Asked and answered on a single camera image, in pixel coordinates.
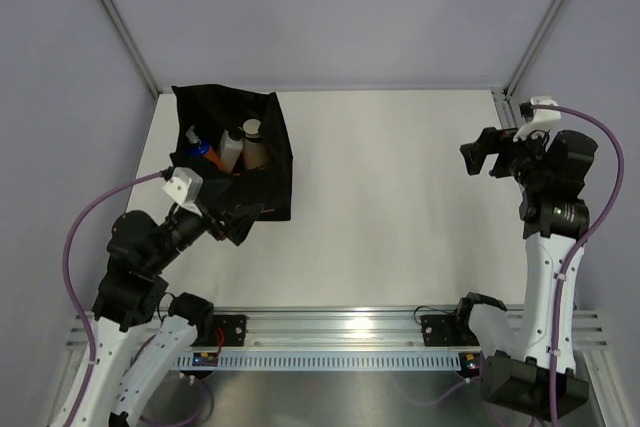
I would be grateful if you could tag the clear amber soap bottle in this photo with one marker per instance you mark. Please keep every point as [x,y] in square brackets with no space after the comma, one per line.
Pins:
[230,148]

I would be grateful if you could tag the black canvas bag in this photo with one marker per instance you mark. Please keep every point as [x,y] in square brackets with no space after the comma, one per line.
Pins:
[211,110]

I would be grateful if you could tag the white slotted cable duct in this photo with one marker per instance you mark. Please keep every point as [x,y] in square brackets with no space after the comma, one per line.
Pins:
[318,361]

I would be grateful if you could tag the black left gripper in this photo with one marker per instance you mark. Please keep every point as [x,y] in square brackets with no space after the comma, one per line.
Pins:
[238,223]

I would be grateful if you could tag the right aluminium corner post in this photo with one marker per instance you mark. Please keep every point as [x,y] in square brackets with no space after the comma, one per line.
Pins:
[551,15]

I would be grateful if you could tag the aluminium corner post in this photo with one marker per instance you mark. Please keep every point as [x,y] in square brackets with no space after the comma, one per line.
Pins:
[551,15]
[117,21]

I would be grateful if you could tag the beige pump bottle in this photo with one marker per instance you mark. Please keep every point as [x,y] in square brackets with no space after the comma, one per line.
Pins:
[255,152]

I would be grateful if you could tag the left aluminium corner post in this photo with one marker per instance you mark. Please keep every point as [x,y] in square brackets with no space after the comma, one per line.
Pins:
[117,21]

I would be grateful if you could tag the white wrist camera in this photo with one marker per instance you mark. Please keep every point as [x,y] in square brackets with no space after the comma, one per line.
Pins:
[541,117]
[183,187]

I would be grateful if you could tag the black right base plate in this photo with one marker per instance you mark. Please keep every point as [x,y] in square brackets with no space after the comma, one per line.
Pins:
[440,330]

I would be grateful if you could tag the orange blue spray bottle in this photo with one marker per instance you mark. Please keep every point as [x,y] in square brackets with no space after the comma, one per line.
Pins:
[202,148]

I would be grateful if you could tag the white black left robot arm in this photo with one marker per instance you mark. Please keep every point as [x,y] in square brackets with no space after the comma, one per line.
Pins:
[113,386]

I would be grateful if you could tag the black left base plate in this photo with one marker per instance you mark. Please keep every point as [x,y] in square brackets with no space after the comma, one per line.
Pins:
[229,329]

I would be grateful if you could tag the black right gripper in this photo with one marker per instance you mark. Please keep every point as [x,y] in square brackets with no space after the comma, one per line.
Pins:
[493,140]

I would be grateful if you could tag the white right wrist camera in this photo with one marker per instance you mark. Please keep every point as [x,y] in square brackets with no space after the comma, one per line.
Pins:
[541,117]

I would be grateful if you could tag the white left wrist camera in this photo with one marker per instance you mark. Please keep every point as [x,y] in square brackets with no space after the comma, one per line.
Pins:
[183,187]

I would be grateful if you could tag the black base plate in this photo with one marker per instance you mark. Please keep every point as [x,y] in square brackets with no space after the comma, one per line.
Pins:
[440,330]
[229,329]

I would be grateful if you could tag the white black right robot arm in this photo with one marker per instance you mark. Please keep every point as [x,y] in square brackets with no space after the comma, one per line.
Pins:
[533,370]

